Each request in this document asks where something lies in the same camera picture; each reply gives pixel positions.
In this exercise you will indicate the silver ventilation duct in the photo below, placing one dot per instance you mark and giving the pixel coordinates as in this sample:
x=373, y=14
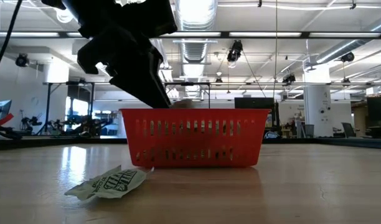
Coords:
x=195, y=15

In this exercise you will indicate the grey waste bin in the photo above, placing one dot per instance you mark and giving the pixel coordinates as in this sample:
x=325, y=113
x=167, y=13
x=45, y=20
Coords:
x=309, y=130

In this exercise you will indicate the white round pillar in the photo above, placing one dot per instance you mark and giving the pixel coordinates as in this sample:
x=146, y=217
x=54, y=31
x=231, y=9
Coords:
x=316, y=102

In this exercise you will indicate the black ceiling-mounted camera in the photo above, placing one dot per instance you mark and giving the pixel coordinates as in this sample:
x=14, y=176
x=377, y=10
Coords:
x=347, y=57
x=289, y=78
x=21, y=60

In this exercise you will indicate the wooden cabinet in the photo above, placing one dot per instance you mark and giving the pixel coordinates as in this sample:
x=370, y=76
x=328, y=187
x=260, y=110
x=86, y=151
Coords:
x=360, y=118

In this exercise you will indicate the blue white bag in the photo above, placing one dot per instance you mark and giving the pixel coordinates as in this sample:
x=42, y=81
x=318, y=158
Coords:
x=272, y=135

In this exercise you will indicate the green white sweetener packet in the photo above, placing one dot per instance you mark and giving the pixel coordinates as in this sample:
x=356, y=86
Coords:
x=115, y=185

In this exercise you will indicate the dark office chair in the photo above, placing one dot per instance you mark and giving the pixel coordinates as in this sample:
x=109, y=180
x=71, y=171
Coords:
x=347, y=129

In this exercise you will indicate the black hanging ceiling device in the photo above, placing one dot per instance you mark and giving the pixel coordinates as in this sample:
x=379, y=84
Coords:
x=235, y=51

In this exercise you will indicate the large black screen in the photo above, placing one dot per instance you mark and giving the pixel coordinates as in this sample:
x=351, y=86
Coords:
x=378, y=109

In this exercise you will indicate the tilted computer monitor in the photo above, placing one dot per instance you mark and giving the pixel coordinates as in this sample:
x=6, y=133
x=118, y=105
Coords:
x=2, y=109

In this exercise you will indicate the black workstation frame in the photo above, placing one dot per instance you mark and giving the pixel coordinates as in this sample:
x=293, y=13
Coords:
x=48, y=102

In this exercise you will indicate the black flat monitor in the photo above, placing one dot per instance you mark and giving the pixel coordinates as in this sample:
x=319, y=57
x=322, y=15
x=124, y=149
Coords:
x=254, y=102

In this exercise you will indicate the background black robot arm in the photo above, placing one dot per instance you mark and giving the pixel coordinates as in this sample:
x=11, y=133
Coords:
x=84, y=126
x=31, y=123

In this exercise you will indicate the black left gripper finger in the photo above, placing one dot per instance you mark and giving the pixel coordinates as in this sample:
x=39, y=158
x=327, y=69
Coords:
x=97, y=51
x=140, y=77

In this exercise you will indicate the thin black metal frame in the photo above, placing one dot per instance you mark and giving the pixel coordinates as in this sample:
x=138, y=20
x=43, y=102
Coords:
x=187, y=83

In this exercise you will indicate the black aluminium table frame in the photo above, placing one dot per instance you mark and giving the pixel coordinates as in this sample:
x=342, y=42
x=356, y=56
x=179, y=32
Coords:
x=38, y=141

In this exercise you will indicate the red slotted plastic basket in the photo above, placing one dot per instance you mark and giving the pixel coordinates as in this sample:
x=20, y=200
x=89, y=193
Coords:
x=195, y=141

